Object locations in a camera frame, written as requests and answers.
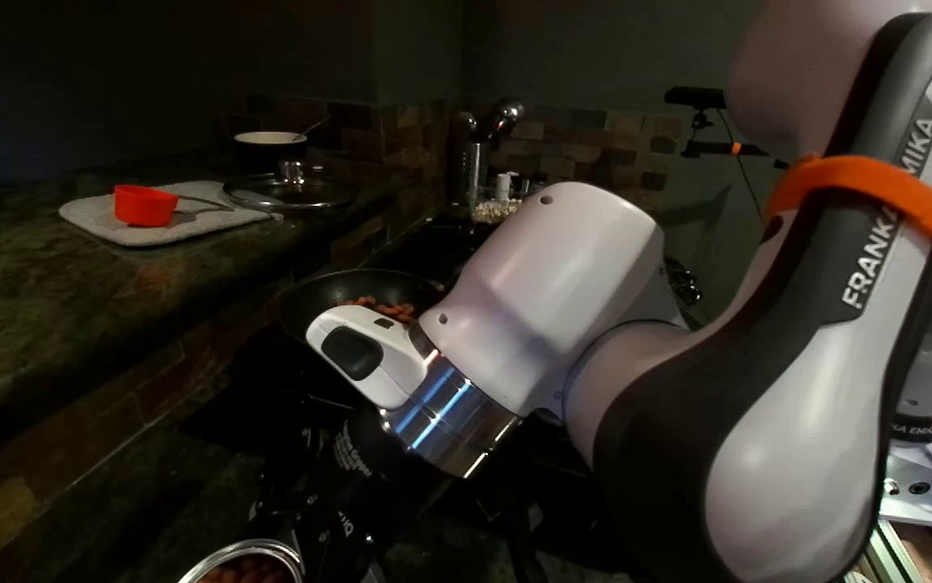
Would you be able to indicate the black gas stove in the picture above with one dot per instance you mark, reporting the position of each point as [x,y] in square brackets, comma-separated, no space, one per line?
[421,245]

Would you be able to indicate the brown baked beans pile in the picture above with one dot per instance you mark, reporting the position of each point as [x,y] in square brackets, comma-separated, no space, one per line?
[388,313]

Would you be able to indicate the white cutting board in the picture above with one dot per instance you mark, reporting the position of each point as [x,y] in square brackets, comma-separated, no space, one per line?
[97,221]

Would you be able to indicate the black frying pan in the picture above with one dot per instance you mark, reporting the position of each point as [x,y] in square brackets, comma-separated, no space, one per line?
[349,285]

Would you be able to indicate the glass bowl at corner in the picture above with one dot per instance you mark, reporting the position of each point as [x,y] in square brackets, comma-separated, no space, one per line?
[473,149]

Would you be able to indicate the black camera on tripod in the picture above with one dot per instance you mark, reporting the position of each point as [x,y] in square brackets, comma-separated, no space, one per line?
[693,99]

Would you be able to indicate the dark bowl white rim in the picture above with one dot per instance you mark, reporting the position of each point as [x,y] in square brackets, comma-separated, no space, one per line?
[269,149]

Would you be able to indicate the raised stone bar counter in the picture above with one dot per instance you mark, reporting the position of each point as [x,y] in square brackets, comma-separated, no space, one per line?
[35,313]

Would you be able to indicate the red cup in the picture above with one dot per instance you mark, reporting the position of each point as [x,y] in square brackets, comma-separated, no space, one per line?
[146,205]

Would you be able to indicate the glass pot lid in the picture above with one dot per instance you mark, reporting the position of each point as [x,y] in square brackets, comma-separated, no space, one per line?
[290,193]

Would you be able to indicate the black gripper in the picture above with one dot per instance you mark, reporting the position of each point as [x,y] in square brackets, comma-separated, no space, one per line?
[349,496]

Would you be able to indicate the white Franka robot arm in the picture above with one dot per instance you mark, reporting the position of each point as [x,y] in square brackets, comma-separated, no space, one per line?
[552,280]

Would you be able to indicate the glass jar white pieces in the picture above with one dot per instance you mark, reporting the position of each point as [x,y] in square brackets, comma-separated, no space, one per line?
[504,199]

